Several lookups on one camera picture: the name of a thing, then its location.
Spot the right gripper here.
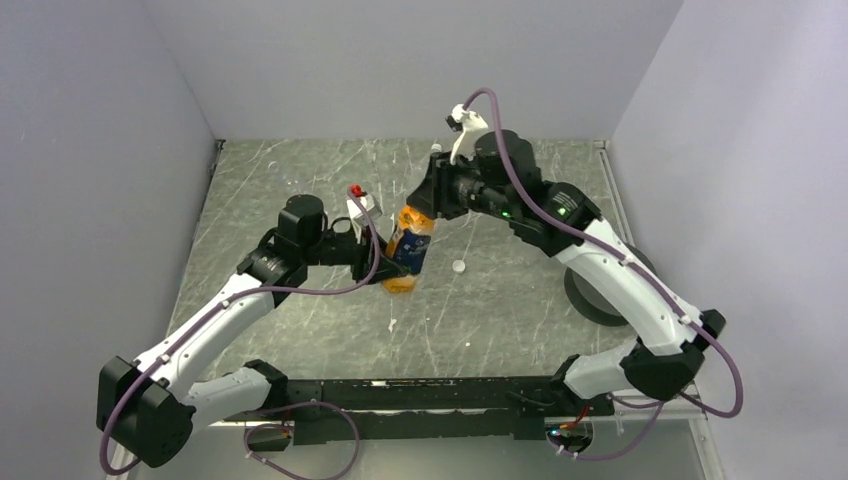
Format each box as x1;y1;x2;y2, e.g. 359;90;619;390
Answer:
406;148;515;222

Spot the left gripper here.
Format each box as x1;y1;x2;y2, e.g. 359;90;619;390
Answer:
301;217;406;284

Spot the orange juice bottle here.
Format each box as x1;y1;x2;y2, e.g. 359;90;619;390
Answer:
382;205;436;294

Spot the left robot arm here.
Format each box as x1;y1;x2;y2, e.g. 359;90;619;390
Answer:
96;185;400;475

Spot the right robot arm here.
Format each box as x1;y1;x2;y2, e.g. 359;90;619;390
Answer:
407;131;726;415

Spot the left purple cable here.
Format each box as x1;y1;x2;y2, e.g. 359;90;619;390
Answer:
99;188;384;477

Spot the purple cable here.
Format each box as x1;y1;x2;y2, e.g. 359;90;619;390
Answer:
462;87;745;463
99;188;384;477

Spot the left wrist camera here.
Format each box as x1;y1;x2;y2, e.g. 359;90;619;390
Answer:
346;184;382;240

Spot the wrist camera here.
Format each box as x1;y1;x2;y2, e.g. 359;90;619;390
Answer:
346;184;382;240
446;104;492;165

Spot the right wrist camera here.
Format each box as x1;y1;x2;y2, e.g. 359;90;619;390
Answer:
446;104;492;165

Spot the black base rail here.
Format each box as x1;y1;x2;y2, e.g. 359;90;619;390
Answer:
229;376;614;446

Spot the aluminium frame rail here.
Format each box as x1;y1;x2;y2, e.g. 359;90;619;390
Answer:
105;140;723;480

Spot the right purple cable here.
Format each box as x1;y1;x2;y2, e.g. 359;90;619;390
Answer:
462;87;745;463

